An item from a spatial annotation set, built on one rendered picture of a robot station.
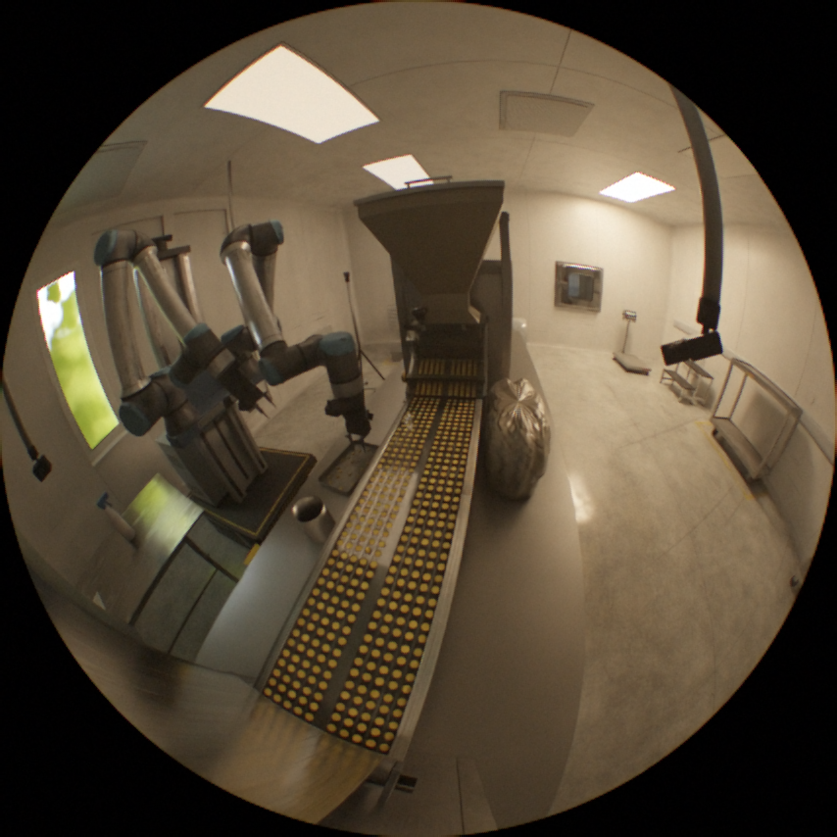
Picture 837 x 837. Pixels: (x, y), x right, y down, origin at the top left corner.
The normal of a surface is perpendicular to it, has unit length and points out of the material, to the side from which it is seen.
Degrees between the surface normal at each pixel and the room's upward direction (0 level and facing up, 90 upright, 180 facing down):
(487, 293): 90
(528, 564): 0
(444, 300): 90
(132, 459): 90
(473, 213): 118
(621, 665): 0
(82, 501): 90
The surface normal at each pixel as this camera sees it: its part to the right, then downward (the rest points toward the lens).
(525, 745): -0.10, -0.83
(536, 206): -0.25, 0.56
